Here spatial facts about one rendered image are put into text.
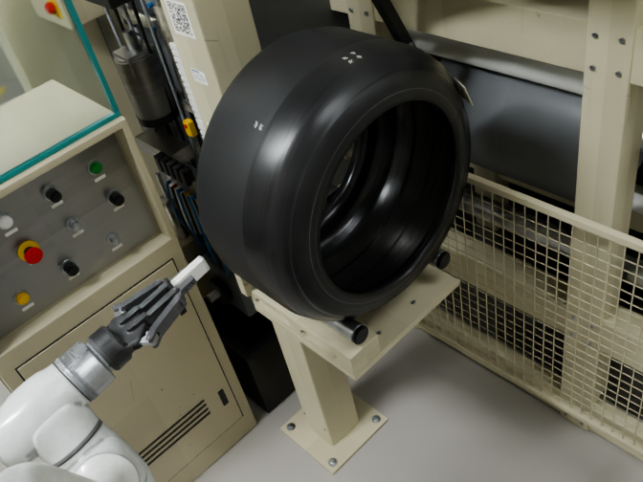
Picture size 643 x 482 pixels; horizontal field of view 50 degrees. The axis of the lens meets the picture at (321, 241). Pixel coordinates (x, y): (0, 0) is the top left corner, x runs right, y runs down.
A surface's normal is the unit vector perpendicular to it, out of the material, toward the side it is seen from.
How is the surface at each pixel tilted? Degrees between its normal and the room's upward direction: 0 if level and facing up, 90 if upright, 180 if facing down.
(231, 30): 90
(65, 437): 60
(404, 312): 0
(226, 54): 90
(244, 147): 46
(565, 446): 0
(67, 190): 90
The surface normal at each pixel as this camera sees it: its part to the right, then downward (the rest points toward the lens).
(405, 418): -0.18, -0.74
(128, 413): 0.68, 0.38
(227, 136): -0.63, -0.14
